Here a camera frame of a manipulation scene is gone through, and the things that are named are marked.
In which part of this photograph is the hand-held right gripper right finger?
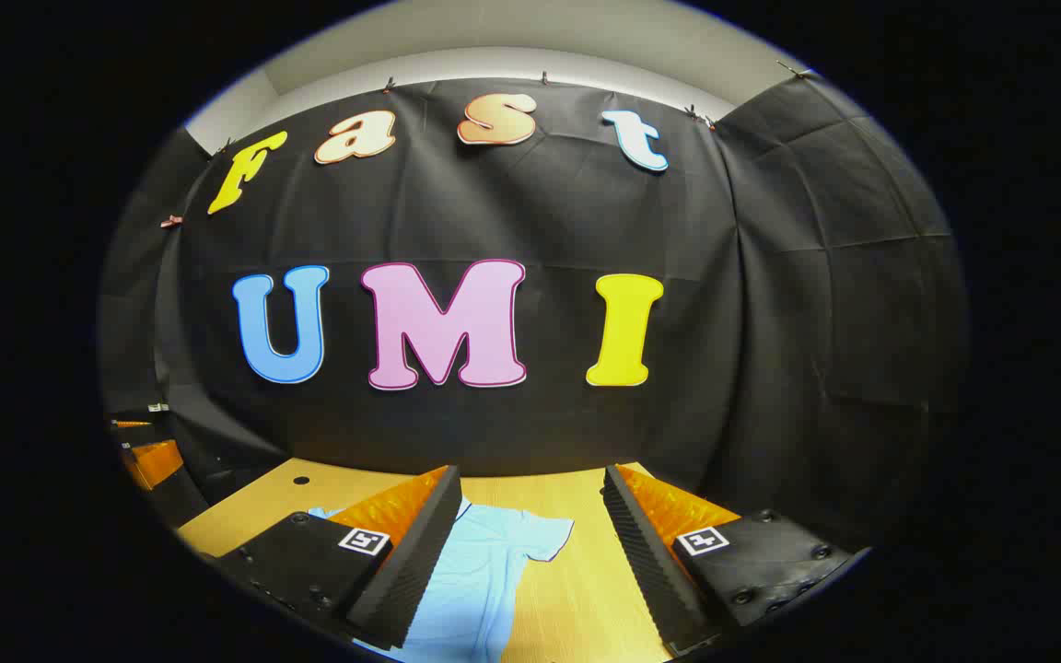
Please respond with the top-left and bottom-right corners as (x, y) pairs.
(600, 463), (870, 657)

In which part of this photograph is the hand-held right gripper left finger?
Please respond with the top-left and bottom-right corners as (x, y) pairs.
(216, 465), (464, 651)

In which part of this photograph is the light blue T-shirt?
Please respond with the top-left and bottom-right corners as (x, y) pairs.
(309, 497), (576, 663)

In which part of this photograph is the black backdrop cloth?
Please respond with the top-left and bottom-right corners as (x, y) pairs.
(98, 74), (969, 553)

